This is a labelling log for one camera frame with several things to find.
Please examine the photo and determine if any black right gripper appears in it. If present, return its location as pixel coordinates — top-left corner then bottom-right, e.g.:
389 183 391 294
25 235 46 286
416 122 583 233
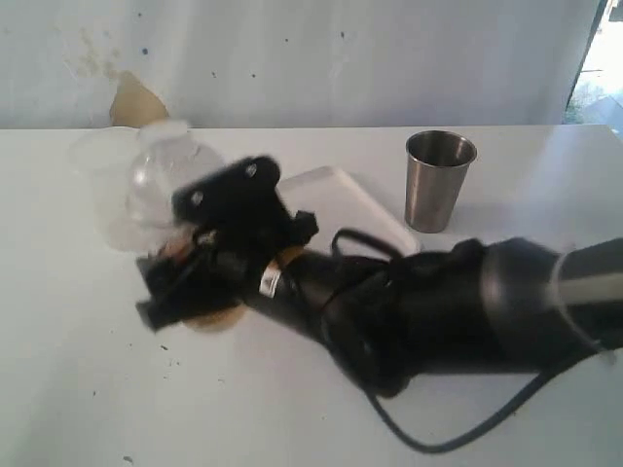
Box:
134 194 322 335

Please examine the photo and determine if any clear plastic shaker lid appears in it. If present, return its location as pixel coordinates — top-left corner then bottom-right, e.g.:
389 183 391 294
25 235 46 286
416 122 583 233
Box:
126 120 225 229

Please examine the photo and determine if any frosted plastic container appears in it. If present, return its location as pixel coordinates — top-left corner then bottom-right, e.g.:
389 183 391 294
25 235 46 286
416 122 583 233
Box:
68 126 141 252

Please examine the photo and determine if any stainless steel cup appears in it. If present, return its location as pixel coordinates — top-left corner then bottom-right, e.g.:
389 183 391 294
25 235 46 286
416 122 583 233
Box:
404 129 477 234

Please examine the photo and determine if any clear plastic shaker cup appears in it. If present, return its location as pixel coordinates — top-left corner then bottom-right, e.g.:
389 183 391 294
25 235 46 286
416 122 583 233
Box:
135 226 246 334

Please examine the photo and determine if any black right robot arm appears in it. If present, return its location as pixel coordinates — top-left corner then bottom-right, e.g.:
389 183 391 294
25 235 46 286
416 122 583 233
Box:
136 198 622 397

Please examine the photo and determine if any white rectangular tray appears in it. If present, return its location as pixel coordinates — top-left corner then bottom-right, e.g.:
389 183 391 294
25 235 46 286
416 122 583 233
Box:
277 166 421 256

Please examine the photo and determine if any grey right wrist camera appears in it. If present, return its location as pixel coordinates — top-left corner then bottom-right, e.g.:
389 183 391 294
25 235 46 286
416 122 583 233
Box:
171 156 290 230

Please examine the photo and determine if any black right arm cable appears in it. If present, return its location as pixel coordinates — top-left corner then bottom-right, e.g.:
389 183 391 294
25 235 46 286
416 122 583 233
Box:
320 228 605 456

